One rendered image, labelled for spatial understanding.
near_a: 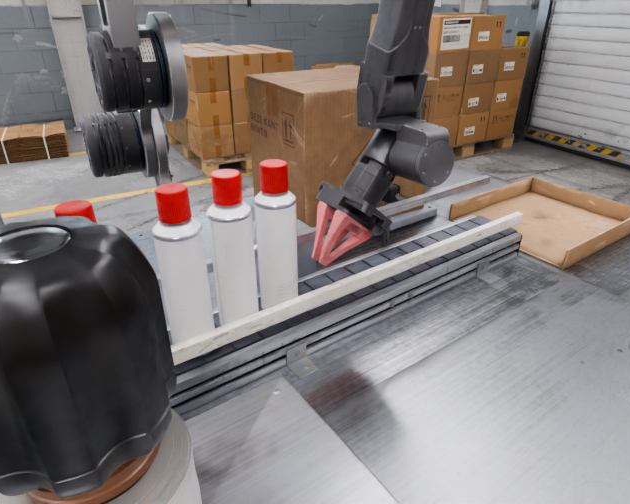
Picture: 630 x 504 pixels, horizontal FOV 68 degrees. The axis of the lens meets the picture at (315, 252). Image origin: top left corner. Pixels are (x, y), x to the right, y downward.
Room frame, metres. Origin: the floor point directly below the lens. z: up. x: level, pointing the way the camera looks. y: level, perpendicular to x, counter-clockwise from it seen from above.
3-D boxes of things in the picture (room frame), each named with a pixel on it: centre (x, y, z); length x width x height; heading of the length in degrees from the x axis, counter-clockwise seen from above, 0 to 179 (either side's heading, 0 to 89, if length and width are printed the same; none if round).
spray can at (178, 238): (0.45, 0.15, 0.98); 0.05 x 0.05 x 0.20
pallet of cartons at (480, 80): (4.41, -1.16, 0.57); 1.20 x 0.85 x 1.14; 121
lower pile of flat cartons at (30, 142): (4.21, 2.62, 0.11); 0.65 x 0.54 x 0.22; 116
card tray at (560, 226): (0.91, -0.49, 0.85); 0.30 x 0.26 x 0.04; 125
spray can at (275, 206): (0.53, 0.05, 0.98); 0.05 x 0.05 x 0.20
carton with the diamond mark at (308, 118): (0.97, -0.05, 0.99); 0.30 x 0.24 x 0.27; 121
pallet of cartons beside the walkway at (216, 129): (4.24, 0.80, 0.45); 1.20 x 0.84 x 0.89; 31
